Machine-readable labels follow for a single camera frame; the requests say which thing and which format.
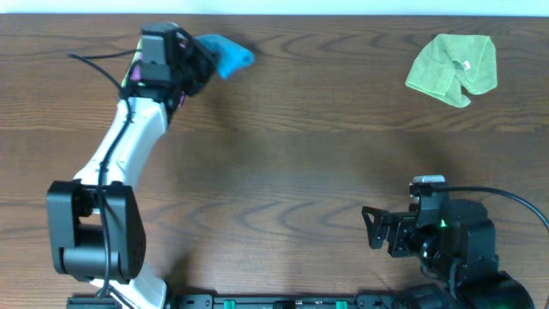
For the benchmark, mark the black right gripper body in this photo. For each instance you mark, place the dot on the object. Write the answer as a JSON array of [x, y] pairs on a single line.
[[402, 225]]

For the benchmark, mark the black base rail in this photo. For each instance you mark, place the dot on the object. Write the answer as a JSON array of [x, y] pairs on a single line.
[[249, 301]]

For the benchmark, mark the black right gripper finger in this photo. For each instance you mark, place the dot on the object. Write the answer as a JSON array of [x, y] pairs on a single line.
[[376, 235], [377, 221]]

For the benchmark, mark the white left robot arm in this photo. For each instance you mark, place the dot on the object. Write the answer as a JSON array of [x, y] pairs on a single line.
[[95, 228]]

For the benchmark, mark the crumpled green cloth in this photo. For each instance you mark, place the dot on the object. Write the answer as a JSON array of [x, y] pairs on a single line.
[[453, 66]]

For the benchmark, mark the blue microfiber cloth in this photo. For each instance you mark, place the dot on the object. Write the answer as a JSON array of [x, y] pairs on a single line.
[[232, 56]]

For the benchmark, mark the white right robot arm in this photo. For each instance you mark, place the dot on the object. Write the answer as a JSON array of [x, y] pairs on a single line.
[[455, 242]]

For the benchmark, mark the folded purple cloth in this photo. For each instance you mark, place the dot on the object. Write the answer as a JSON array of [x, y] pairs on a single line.
[[134, 74]]

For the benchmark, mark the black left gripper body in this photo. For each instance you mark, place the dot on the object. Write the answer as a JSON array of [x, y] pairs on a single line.
[[189, 71]]

